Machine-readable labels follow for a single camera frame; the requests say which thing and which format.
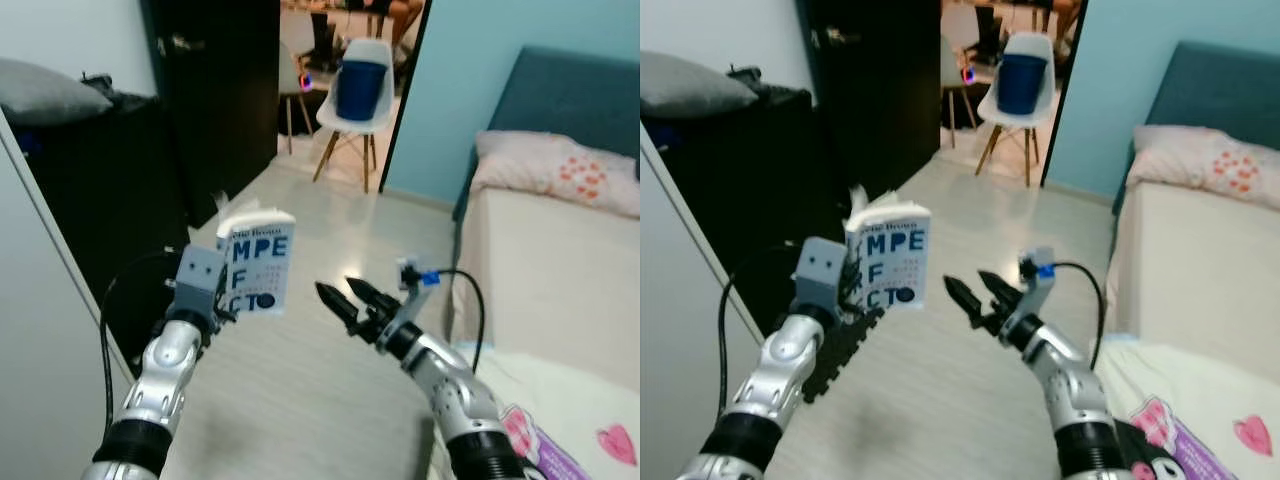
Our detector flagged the white paperback book blue letters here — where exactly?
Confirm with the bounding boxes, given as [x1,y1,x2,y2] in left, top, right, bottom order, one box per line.
[845,188,933,311]
[215,195,297,319]

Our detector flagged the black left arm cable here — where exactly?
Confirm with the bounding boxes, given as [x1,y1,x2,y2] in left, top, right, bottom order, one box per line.
[718,245,801,431]
[98,250,181,441]

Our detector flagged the white bed mattress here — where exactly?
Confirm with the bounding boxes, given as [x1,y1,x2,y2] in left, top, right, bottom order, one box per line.
[1105,180,1280,351]
[455,185,641,391]

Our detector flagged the person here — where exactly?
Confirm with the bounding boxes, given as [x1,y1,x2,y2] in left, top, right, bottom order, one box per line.
[1045,0,1086,41]
[385,0,426,46]

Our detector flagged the teal upholstered headboard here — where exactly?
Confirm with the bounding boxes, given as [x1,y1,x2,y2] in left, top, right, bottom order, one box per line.
[452,45,641,221]
[1112,40,1280,216]

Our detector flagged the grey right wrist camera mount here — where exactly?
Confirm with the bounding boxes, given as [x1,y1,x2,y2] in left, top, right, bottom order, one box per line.
[1018,247,1059,316]
[396,258,441,331]

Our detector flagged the blue bucket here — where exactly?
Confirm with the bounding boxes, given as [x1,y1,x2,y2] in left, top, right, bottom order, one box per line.
[335,60,389,123]
[995,53,1049,116]

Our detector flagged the white cabinet panel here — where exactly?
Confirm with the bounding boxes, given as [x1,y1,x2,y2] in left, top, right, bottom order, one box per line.
[640,125,766,480]
[0,110,136,480]

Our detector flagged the grey cushion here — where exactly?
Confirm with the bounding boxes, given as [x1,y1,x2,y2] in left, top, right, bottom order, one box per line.
[640,50,759,121]
[0,57,114,126]

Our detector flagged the pink pillow with coloured dots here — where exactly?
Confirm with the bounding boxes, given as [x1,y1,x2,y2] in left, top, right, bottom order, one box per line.
[1128,124,1280,211]
[470,130,641,219]

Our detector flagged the black door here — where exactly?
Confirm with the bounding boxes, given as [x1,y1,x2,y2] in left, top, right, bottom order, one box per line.
[140,0,283,226]
[800,0,943,201]

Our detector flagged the black cabinet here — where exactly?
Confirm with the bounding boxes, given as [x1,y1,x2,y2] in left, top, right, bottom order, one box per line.
[20,90,191,371]
[640,85,846,331]

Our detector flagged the cream cartoon print blanket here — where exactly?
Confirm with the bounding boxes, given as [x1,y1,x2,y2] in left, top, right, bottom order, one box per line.
[430,340,641,480]
[1095,340,1280,480]

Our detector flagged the black foam puzzle mat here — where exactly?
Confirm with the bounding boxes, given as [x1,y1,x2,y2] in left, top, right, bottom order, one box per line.
[802,305,887,406]

